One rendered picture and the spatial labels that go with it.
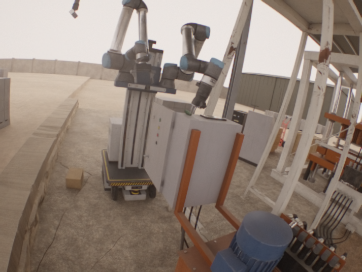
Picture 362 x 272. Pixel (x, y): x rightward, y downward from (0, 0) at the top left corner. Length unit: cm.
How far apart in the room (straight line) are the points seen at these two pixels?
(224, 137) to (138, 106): 129
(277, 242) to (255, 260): 11
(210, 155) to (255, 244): 71
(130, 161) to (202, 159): 141
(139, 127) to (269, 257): 199
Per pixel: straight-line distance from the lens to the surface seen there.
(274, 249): 69
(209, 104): 171
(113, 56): 186
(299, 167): 114
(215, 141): 119
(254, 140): 443
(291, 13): 218
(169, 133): 126
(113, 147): 247
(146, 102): 227
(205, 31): 172
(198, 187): 130
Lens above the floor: 143
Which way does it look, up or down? 15 degrees down
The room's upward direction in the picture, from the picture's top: 11 degrees clockwise
